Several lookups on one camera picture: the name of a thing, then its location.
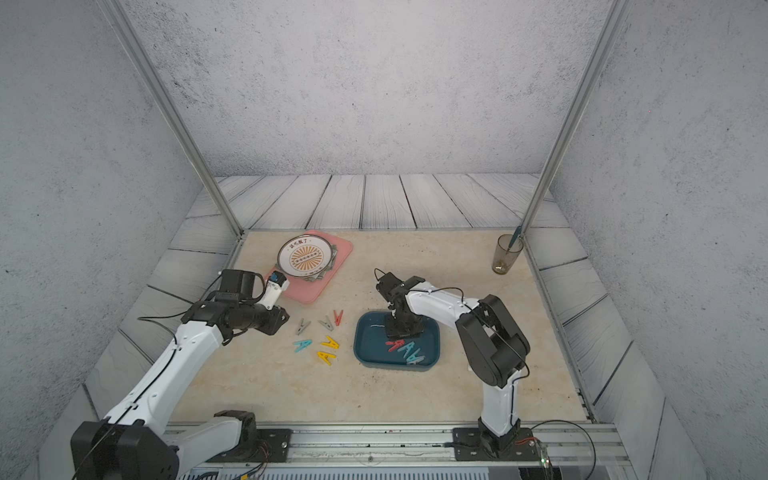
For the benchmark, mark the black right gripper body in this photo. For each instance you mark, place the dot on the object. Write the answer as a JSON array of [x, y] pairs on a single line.
[[402, 328]]

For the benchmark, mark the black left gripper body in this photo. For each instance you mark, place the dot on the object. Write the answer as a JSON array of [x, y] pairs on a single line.
[[258, 316]]

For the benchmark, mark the red clothespin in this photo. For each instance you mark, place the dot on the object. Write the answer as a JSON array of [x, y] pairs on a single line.
[[394, 345], [338, 317]]

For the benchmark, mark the teal clothespin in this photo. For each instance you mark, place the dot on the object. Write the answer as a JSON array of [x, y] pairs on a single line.
[[407, 349], [301, 345], [414, 359]]

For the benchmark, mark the grey clothespin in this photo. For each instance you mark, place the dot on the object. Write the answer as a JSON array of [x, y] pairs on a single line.
[[303, 325], [327, 323]]

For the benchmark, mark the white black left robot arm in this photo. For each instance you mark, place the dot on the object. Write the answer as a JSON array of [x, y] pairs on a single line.
[[130, 442]]

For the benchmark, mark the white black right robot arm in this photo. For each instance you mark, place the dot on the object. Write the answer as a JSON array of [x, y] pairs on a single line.
[[494, 345]]

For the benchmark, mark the teal plastic storage box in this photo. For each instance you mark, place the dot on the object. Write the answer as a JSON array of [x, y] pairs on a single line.
[[373, 349]]

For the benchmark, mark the pink plastic tray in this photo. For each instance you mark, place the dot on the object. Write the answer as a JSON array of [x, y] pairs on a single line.
[[307, 292]]

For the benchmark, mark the green checked folded cloth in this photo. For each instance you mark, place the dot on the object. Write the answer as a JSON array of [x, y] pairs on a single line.
[[327, 269]]

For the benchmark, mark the white plate orange sunburst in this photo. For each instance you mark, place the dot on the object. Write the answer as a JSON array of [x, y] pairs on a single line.
[[303, 256]]

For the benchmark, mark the olive drinking glass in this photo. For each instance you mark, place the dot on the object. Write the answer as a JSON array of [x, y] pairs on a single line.
[[503, 260]]

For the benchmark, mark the teal pen in glass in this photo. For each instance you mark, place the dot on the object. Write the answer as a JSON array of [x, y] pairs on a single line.
[[514, 237]]

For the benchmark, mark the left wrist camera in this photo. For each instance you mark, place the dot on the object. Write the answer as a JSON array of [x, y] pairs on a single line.
[[275, 285]]

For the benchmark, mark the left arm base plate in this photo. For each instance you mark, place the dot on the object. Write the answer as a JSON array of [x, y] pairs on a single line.
[[260, 446]]

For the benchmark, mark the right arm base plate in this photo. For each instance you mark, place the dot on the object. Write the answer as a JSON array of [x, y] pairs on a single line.
[[480, 444]]

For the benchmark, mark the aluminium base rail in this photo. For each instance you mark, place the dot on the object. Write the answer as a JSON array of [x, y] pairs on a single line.
[[405, 450]]

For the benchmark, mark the left aluminium frame post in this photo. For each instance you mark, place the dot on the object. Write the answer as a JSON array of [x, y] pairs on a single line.
[[128, 38]]

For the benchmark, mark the aluminium frame post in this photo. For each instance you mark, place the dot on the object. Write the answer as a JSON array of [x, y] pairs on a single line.
[[128, 38], [616, 16]]

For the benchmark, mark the right aluminium frame post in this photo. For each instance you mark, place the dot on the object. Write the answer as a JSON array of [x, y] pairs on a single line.
[[616, 16]]

